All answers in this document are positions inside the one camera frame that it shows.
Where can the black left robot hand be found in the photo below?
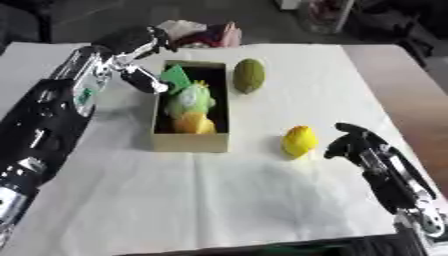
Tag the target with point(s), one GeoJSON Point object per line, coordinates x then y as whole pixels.
{"type": "Point", "coordinates": [129, 40]}

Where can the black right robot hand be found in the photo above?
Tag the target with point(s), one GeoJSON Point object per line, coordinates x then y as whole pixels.
{"type": "Point", "coordinates": [350, 145]}

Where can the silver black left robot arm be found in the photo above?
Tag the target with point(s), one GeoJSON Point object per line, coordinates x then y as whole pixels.
{"type": "Point", "coordinates": [46, 123]}

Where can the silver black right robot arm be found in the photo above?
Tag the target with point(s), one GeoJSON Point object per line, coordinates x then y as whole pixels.
{"type": "Point", "coordinates": [396, 183]}

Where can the tan cardboard box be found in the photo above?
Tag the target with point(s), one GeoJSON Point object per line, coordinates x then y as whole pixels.
{"type": "Point", "coordinates": [189, 142]}

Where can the green flat block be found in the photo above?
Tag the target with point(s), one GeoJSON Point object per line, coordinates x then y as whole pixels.
{"type": "Point", "coordinates": [175, 76]}

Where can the pink and white cloth pile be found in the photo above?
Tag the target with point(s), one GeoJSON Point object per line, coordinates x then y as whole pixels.
{"type": "Point", "coordinates": [204, 35]}

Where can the green soft toy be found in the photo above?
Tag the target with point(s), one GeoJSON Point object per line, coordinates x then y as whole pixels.
{"type": "Point", "coordinates": [189, 100]}

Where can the orange yellow toy fruit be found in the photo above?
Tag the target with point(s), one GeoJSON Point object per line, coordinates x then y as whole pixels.
{"type": "Point", "coordinates": [195, 124]}

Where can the olive green toy fruit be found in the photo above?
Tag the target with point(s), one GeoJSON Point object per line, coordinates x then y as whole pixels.
{"type": "Point", "coordinates": [249, 76]}

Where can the dark bag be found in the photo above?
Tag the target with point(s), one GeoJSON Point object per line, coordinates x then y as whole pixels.
{"type": "Point", "coordinates": [402, 23]}

